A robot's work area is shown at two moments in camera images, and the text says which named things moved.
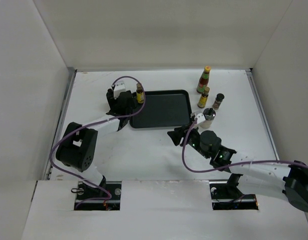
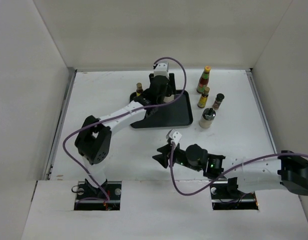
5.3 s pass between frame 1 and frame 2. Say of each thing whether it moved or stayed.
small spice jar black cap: stayed
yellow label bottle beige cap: stayed
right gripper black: moved
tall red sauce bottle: stayed
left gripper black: moved
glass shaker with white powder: stayed
